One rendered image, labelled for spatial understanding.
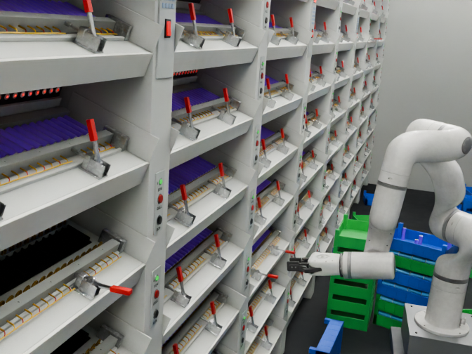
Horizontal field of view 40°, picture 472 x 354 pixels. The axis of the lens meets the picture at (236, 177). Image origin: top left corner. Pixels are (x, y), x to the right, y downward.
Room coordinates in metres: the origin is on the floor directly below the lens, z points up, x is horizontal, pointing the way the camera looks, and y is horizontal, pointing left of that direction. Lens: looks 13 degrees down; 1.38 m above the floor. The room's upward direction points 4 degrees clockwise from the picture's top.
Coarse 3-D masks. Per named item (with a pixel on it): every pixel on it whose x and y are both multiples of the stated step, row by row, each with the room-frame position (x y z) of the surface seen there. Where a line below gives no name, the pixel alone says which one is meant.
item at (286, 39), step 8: (272, 16) 2.07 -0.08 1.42; (272, 24) 2.07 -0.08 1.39; (280, 24) 2.52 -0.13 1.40; (288, 24) 2.51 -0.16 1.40; (272, 32) 1.91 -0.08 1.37; (280, 32) 2.33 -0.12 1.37; (288, 32) 2.45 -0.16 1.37; (296, 32) 2.48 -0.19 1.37; (304, 32) 2.49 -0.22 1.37; (312, 32) 2.48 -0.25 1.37; (272, 40) 2.06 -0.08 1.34; (280, 40) 2.07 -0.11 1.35; (288, 40) 2.32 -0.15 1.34; (296, 40) 2.31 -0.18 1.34; (304, 40) 2.49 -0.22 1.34; (272, 48) 1.98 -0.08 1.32; (280, 48) 2.08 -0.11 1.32; (288, 48) 2.19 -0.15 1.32; (296, 48) 2.33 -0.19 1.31; (304, 48) 2.47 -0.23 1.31; (272, 56) 2.02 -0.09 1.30; (280, 56) 2.14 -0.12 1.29; (288, 56) 2.25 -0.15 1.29; (296, 56) 2.39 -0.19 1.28
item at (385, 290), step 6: (378, 282) 2.91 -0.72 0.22; (378, 288) 2.91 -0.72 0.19; (384, 288) 2.89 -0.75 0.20; (390, 288) 2.88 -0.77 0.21; (396, 288) 2.86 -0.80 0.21; (384, 294) 2.89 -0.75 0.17; (390, 294) 2.87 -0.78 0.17; (396, 294) 2.86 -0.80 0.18; (402, 294) 2.84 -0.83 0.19; (408, 294) 2.82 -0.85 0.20; (414, 294) 2.81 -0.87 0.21; (402, 300) 2.84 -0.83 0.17; (408, 300) 2.82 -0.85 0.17; (414, 300) 2.81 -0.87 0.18; (420, 300) 2.79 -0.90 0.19; (426, 300) 2.77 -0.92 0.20; (426, 306) 2.77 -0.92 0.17
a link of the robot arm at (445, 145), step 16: (448, 128) 1.94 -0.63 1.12; (400, 144) 1.88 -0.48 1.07; (416, 144) 1.89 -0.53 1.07; (432, 144) 1.90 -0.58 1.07; (448, 144) 1.89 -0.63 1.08; (464, 144) 1.89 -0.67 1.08; (384, 160) 1.90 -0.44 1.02; (400, 160) 1.87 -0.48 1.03; (416, 160) 1.90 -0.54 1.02; (432, 160) 1.91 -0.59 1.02; (448, 160) 1.91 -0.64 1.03; (384, 176) 1.88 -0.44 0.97; (400, 176) 1.86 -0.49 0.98
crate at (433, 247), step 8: (400, 224) 3.06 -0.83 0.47; (400, 232) 3.05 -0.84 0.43; (408, 232) 3.05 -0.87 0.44; (416, 232) 3.02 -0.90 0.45; (400, 240) 2.86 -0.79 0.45; (408, 240) 3.02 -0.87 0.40; (424, 240) 3.00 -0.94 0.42; (432, 240) 2.98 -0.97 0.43; (440, 240) 2.95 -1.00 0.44; (392, 248) 2.89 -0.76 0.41; (400, 248) 2.86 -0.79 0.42; (408, 248) 2.84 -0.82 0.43; (416, 248) 2.82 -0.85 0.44; (424, 248) 2.80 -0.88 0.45; (432, 248) 2.78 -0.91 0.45; (440, 248) 2.94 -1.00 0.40; (456, 248) 2.87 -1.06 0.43; (424, 256) 2.80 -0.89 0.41; (432, 256) 2.77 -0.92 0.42
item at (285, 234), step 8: (272, 224) 2.51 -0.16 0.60; (280, 224) 2.50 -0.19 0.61; (272, 232) 2.49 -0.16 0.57; (280, 232) 2.48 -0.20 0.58; (288, 232) 2.49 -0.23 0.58; (280, 240) 2.47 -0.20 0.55; (288, 240) 2.49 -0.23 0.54; (280, 248) 2.40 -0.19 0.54; (264, 256) 2.26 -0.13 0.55; (272, 256) 2.29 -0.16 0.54; (280, 256) 2.38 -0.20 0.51; (256, 264) 2.17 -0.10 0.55; (264, 264) 2.20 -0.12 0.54; (272, 264) 2.22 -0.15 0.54; (264, 272) 2.14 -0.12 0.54; (256, 280) 2.05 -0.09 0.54; (256, 288) 2.02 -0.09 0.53
